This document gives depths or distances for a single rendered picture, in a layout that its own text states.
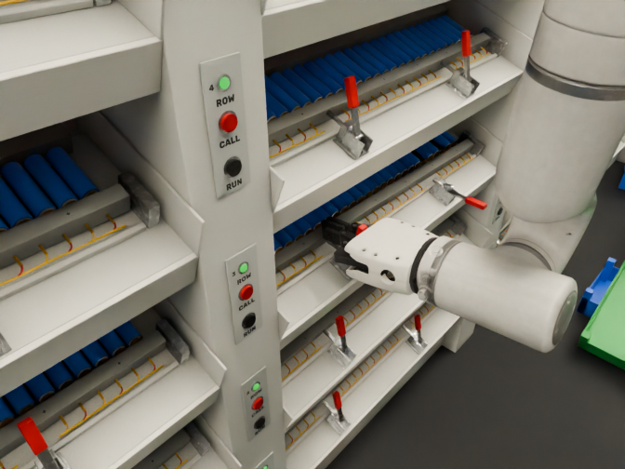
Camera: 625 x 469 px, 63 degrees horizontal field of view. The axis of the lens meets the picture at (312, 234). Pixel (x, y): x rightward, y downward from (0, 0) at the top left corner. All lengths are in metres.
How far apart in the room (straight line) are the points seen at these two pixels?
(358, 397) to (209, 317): 0.59
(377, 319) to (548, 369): 0.62
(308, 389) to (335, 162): 0.39
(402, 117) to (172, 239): 0.38
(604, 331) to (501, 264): 0.99
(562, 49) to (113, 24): 0.32
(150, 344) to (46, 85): 0.34
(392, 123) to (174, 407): 0.45
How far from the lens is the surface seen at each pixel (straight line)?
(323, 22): 0.52
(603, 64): 0.43
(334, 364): 0.88
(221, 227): 0.49
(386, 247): 0.64
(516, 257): 0.61
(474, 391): 1.34
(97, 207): 0.49
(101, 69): 0.39
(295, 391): 0.84
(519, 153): 0.47
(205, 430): 0.77
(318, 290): 0.72
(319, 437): 1.03
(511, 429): 1.31
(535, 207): 0.49
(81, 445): 0.61
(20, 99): 0.37
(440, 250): 0.61
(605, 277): 1.77
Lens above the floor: 1.03
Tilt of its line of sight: 36 degrees down
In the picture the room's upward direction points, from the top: straight up
